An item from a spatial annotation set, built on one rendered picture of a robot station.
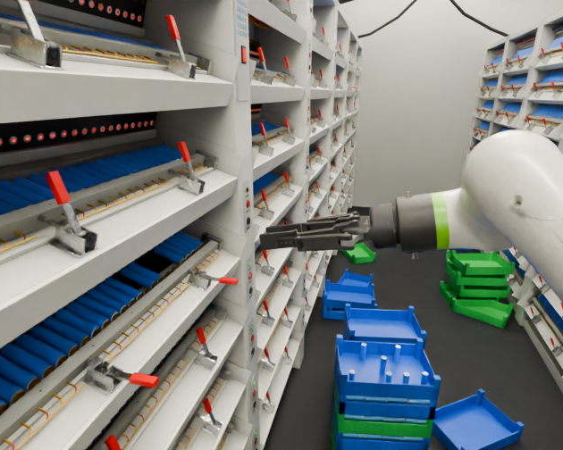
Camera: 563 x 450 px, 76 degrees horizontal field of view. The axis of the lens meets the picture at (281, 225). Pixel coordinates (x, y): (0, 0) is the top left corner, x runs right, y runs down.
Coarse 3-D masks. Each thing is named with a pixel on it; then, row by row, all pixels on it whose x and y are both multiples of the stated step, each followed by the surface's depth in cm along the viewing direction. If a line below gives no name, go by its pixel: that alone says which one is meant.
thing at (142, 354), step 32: (192, 224) 86; (224, 256) 84; (192, 288) 70; (160, 320) 60; (192, 320) 67; (128, 352) 53; (160, 352) 57; (128, 384) 49; (64, 416) 42; (96, 416) 43; (32, 448) 38; (64, 448) 39
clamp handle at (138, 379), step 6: (108, 372) 47; (114, 372) 47; (120, 372) 47; (126, 372) 47; (120, 378) 46; (126, 378) 46; (132, 378) 45; (138, 378) 45; (144, 378) 45; (150, 378) 45; (156, 378) 45; (138, 384) 45; (144, 384) 45; (150, 384) 45; (156, 384) 45
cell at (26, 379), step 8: (0, 360) 44; (8, 360) 44; (0, 368) 43; (8, 368) 43; (16, 368) 43; (0, 376) 43; (8, 376) 43; (16, 376) 43; (24, 376) 43; (32, 376) 43; (16, 384) 43; (24, 384) 43
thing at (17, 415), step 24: (192, 264) 73; (168, 288) 65; (144, 312) 59; (96, 336) 51; (120, 336) 54; (72, 360) 46; (48, 384) 43; (72, 384) 45; (24, 408) 39; (0, 432) 37
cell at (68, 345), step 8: (32, 328) 49; (40, 328) 49; (32, 336) 49; (40, 336) 49; (48, 336) 49; (56, 336) 49; (48, 344) 48; (56, 344) 48; (64, 344) 48; (72, 344) 49; (64, 352) 48
